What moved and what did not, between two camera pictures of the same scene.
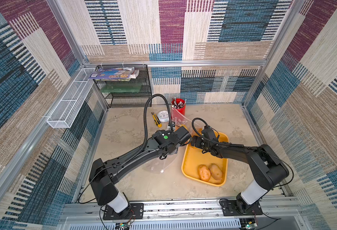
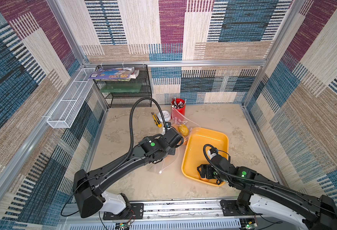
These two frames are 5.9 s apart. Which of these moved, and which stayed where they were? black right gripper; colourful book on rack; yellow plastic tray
Moved: black right gripper
Stayed: yellow plastic tray; colourful book on rack
